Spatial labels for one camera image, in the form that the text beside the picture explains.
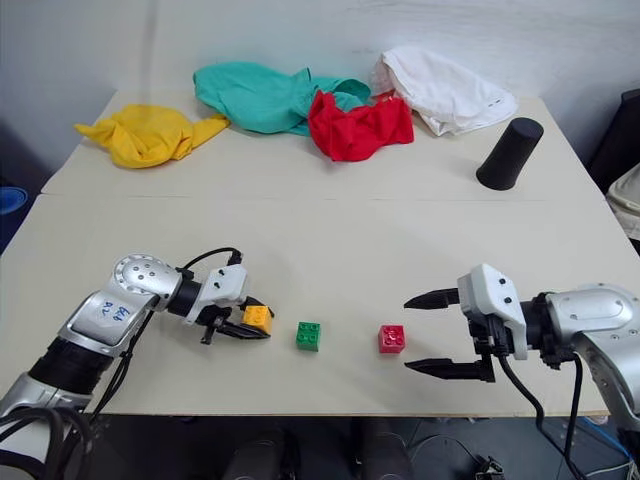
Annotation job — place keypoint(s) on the red cloth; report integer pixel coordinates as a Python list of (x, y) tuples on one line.
[(360, 130)]

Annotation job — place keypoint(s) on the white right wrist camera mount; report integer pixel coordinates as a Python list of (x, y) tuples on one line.
[(492, 305)]

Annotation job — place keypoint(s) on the black furniture piece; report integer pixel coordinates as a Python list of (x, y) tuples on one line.
[(620, 135)]

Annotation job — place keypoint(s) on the black upturned cup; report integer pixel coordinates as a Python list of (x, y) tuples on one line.
[(510, 155)]

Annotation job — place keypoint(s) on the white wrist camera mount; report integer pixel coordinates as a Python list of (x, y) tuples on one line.
[(492, 305), (225, 285)]

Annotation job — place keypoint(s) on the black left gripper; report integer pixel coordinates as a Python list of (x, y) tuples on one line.
[(216, 320)]

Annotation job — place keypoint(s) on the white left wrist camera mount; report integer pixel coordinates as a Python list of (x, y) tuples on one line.
[(225, 285)]

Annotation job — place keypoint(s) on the beige cushion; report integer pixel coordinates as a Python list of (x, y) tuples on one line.
[(627, 205)]

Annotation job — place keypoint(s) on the red toy brick cube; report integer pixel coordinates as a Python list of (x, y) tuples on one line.
[(392, 339)]

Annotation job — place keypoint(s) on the white cloth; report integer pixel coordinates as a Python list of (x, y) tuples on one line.
[(440, 92)]

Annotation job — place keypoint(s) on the dark rounded shape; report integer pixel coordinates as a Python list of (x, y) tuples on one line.
[(260, 457)]

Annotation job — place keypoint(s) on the yellow toy brick cube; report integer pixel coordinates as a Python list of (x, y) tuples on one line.
[(256, 317)]

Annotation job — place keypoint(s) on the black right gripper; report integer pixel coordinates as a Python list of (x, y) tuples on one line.
[(487, 345)]

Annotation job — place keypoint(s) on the green toy brick cube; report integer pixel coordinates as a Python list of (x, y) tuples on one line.
[(308, 336)]

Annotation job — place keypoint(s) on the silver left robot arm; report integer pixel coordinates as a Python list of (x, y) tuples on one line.
[(120, 295)]

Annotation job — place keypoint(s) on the green cloth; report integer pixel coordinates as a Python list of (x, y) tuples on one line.
[(255, 97)]

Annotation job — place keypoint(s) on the black floor connector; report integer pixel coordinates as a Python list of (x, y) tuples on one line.
[(489, 467)]

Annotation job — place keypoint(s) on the blue round container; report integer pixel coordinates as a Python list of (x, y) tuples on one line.
[(10, 200)]

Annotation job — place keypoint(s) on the yellow cloth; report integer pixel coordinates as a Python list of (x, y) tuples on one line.
[(145, 135)]

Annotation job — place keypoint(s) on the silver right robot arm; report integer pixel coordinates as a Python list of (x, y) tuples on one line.
[(595, 320)]

